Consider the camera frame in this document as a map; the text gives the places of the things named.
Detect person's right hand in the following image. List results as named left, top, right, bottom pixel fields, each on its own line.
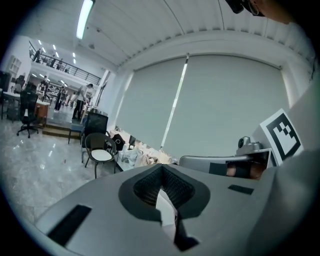
left=226, top=164, right=265, bottom=181

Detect black mesh chair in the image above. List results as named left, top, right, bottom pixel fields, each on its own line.
left=80, top=111, right=109, bottom=151

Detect white table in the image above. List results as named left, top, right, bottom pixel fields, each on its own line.
left=80, top=104, right=100, bottom=125

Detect black office chair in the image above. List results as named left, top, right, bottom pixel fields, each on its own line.
left=16, top=89, right=40, bottom=139

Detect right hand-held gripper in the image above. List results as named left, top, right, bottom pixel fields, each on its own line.
left=225, top=107, right=305, bottom=181

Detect black rattan chair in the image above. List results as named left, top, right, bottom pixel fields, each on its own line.
left=84, top=132, right=118, bottom=180

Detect black head-mounted camera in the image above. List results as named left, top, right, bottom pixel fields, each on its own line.
left=224, top=0, right=245, bottom=15

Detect brown wooden cabinet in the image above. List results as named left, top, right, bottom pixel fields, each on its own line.
left=34, top=101, right=50, bottom=128

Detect white desk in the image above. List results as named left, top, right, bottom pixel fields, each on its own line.
left=0, top=91, right=21, bottom=121

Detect grey roller blind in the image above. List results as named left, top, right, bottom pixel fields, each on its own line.
left=115, top=56, right=188, bottom=151
left=161, top=53, right=293, bottom=165

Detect long ceiling light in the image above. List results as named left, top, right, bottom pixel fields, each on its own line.
left=75, top=0, right=96, bottom=40

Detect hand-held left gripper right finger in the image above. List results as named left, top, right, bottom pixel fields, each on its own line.
left=161, top=163, right=276, bottom=253

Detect crumpled white plastic bag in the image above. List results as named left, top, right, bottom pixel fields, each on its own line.
left=119, top=142, right=151, bottom=167

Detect black mezzanine railing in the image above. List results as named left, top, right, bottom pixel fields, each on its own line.
left=28, top=40, right=102, bottom=85

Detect blue chair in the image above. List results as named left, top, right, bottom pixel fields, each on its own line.
left=67, top=121, right=88, bottom=145

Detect person's face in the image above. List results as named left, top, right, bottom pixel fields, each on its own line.
left=246, top=0, right=293, bottom=25

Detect silver gripper camera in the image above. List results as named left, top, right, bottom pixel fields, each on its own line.
left=235, top=136, right=263, bottom=156

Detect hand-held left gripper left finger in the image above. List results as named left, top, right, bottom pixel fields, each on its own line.
left=34, top=163, right=181, bottom=256

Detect beige tote bag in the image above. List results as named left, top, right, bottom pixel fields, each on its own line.
left=134, top=152, right=161, bottom=168

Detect black handbag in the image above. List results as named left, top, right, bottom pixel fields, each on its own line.
left=110, top=133, right=126, bottom=152

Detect wooden platform step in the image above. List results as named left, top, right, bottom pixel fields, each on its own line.
left=41, top=116, right=86, bottom=139

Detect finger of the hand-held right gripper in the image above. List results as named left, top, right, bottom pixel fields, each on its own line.
left=179, top=154, right=251, bottom=176

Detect white round seat cushion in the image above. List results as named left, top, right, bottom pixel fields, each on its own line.
left=90, top=149, right=113, bottom=162

